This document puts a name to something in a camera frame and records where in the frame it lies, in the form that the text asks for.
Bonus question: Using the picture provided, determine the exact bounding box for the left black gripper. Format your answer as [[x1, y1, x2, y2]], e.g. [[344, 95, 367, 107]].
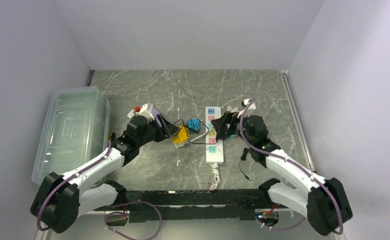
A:
[[137, 112, 180, 147]]

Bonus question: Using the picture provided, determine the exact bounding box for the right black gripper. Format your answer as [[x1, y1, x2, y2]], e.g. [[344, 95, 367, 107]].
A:
[[211, 110, 254, 147]]

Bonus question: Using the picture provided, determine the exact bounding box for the yellow cube socket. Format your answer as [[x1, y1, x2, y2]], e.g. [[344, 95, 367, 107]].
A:
[[171, 124, 190, 144]]

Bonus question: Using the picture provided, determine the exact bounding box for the blue cube socket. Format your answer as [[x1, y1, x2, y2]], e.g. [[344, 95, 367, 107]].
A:
[[187, 118, 200, 134]]

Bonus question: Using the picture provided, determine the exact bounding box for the white long power strip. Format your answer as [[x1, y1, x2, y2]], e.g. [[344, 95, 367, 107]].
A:
[[205, 106, 224, 165]]

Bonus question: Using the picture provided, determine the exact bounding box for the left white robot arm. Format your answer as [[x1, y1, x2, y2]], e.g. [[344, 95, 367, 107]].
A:
[[30, 114, 180, 234]]

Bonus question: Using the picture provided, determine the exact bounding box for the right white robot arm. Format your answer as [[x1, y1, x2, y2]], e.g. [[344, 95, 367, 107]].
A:
[[206, 107, 353, 236]]

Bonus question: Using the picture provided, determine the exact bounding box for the purple flat box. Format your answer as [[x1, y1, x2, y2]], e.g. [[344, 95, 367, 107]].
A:
[[151, 107, 163, 128]]

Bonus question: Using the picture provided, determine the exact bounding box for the small white power strip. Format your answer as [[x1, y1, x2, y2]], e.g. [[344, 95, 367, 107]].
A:
[[127, 110, 135, 119]]

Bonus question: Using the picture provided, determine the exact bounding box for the clear plastic storage bin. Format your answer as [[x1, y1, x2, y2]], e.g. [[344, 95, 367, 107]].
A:
[[32, 86, 111, 185]]

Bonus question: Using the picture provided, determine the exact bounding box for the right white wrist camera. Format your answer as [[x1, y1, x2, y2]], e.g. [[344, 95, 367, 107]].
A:
[[240, 99, 256, 116]]

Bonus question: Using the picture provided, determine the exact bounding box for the black base frame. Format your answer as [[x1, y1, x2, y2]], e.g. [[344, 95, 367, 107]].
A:
[[95, 189, 283, 223]]

